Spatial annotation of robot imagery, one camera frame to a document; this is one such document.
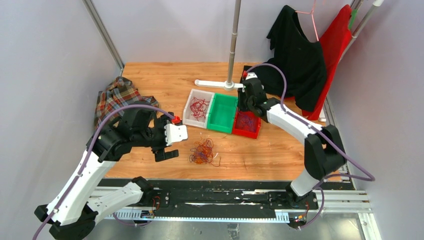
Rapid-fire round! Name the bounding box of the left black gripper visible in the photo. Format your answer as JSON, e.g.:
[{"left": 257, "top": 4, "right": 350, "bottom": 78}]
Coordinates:
[{"left": 133, "top": 112, "right": 180, "bottom": 161}]

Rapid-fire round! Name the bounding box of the white plastic bin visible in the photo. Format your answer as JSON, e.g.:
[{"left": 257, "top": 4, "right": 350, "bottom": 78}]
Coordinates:
[{"left": 182, "top": 88, "right": 215, "bottom": 129}]

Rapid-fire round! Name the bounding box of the green plastic bin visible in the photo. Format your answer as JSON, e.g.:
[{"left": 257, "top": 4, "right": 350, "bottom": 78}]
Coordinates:
[{"left": 206, "top": 93, "right": 238, "bottom": 134}]

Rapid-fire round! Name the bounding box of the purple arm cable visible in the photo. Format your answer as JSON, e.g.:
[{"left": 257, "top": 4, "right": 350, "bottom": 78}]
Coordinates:
[
  {"left": 31, "top": 104, "right": 182, "bottom": 240},
  {"left": 241, "top": 62, "right": 377, "bottom": 183}
]

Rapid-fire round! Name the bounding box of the white garment rack stand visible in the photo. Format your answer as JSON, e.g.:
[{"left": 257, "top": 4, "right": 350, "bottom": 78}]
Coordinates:
[{"left": 194, "top": 0, "right": 265, "bottom": 92}]

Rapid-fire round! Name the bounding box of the red plastic bin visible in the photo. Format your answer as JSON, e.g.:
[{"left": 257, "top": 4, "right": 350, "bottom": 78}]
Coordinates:
[{"left": 231, "top": 110, "right": 261, "bottom": 139}]

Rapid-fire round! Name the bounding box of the plaid flannel shirt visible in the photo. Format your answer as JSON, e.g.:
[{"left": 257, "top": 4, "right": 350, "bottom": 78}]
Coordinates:
[{"left": 93, "top": 76, "right": 160, "bottom": 129}]

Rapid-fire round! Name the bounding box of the red t-shirt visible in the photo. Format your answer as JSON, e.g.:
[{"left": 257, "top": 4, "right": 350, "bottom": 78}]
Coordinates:
[{"left": 301, "top": 5, "right": 352, "bottom": 121}]

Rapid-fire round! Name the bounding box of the aluminium frame rail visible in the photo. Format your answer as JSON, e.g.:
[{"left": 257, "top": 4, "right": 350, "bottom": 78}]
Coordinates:
[{"left": 82, "top": 0, "right": 125, "bottom": 76}]

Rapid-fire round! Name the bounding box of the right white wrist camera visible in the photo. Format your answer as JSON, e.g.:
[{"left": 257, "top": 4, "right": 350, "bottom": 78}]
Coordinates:
[{"left": 240, "top": 72, "right": 261, "bottom": 91}]

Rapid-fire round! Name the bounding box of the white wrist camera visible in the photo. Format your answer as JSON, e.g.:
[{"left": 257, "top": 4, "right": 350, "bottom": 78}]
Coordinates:
[
  {"left": 164, "top": 123, "right": 189, "bottom": 147},
  {"left": 240, "top": 72, "right": 261, "bottom": 91}
]

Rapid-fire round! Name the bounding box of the black t-shirt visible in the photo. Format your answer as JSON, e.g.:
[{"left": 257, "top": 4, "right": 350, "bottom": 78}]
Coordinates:
[{"left": 252, "top": 5, "right": 327, "bottom": 112}]

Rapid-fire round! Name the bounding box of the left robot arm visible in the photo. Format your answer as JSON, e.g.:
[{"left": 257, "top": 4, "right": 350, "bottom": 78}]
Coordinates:
[{"left": 34, "top": 103, "right": 188, "bottom": 240}]

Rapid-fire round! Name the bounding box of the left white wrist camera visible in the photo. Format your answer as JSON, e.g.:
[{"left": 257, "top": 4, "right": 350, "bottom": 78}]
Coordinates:
[{"left": 164, "top": 123, "right": 189, "bottom": 147}]

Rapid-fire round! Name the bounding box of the pink clothes hanger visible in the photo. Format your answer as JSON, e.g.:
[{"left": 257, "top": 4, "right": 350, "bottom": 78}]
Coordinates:
[{"left": 295, "top": 0, "right": 320, "bottom": 42}]

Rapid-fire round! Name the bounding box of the green clothes hanger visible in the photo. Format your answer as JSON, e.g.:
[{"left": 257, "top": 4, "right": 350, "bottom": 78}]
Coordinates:
[{"left": 347, "top": 9, "right": 358, "bottom": 30}]

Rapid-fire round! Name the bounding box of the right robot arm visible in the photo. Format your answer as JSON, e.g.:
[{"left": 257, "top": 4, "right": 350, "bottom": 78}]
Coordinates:
[{"left": 238, "top": 74, "right": 347, "bottom": 209}]

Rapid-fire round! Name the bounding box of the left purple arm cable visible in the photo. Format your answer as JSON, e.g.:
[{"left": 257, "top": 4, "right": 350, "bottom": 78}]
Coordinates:
[{"left": 31, "top": 104, "right": 182, "bottom": 240}]

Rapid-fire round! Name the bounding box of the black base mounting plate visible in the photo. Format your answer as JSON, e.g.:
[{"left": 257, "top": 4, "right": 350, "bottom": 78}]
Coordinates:
[{"left": 89, "top": 179, "right": 316, "bottom": 220}]

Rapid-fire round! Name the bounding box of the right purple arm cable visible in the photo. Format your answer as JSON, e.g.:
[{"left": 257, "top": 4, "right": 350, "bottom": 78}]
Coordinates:
[{"left": 241, "top": 62, "right": 377, "bottom": 183}]

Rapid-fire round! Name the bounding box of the red purple wire bundle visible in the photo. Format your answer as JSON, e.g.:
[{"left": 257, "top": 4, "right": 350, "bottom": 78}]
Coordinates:
[{"left": 188, "top": 138, "right": 222, "bottom": 168}]

